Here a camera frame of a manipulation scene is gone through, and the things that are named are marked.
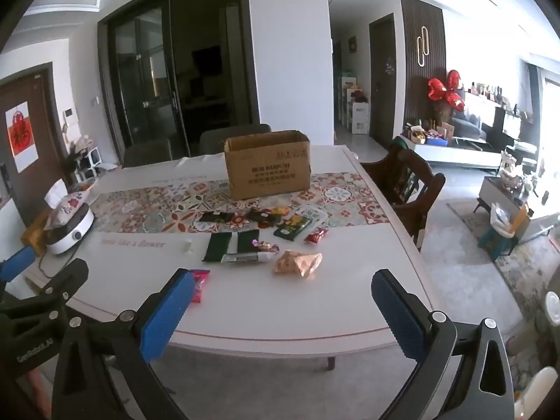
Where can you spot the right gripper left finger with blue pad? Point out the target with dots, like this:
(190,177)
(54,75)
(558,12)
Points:
(84,387)

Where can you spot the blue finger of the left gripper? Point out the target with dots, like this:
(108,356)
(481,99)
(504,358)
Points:
(17,263)

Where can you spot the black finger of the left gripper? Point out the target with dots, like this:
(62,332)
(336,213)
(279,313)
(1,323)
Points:
(57,292)

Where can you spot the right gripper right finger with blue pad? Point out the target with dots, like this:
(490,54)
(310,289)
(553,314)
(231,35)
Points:
(482,385)

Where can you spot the green cracker snack bag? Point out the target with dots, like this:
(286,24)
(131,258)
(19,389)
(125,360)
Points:
(289,233)

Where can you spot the yellow quail egg packet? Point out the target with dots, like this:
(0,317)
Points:
(295,219)

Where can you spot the white electric cooker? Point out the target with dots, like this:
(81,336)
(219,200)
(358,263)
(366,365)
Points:
(61,238)

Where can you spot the floral tissue box cover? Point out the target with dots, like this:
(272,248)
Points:
(65,205)

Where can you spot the pink red snack packet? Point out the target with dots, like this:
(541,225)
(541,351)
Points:
(200,276)

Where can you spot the small white bottle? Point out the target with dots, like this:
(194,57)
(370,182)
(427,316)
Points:
(187,247)

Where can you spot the green small stool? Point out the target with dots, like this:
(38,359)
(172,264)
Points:
(497,243)

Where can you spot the red fu door poster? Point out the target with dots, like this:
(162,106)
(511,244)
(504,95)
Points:
(20,137)

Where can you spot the black snack packet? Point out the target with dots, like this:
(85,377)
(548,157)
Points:
(220,217)

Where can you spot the dark green snack pack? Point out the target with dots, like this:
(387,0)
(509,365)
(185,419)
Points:
(229,242)

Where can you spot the white green snack bar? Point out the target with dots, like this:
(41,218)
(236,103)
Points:
(252,257)

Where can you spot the grey coffee table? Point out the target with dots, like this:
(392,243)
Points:
(541,219)

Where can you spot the purple candy wrapper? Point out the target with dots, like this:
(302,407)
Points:
(262,246)

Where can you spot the dark brown snack packet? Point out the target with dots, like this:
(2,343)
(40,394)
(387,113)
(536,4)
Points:
(263,218)

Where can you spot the tan crinkled snack bag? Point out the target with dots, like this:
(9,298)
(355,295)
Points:
(297,263)

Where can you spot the dark wooden chair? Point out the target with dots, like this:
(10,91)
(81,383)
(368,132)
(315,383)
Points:
(409,185)

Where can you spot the orange snack packet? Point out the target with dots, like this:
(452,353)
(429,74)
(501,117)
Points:
(281,211)

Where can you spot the brown cardboard box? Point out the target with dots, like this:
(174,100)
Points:
(267,164)

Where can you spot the patterned tile table runner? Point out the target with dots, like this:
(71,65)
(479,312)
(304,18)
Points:
(333,200)

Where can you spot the black glass sliding door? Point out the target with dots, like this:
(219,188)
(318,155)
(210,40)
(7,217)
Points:
(177,70)

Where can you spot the red foil balloons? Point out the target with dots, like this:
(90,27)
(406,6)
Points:
(447,92)

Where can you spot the white storage boxes stack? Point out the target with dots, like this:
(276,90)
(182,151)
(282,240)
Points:
(354,110)

